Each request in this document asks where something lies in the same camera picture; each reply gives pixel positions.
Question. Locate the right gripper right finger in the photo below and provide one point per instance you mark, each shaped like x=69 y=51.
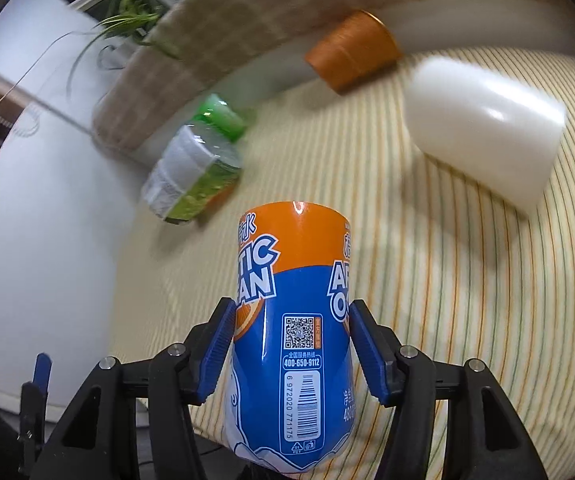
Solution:
x=486 y=439

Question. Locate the striped bed mat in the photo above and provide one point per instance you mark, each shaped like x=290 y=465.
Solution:
x=451 y=269

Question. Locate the orange paper cup near wall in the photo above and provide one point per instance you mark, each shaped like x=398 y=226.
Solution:
x=357 y=49

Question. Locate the spider plant in pot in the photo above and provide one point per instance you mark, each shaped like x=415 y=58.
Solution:
x=127 y=26

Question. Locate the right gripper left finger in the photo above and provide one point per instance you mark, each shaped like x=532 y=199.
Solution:
x=96 y=437

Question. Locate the blue orange Arctic Ocean cup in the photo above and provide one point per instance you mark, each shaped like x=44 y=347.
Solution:
x=290 y=401

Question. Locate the white plastic cup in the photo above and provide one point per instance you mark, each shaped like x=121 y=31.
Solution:
x=500 y=133

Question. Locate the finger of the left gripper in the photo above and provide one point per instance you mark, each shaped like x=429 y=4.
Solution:
x=33 y=409

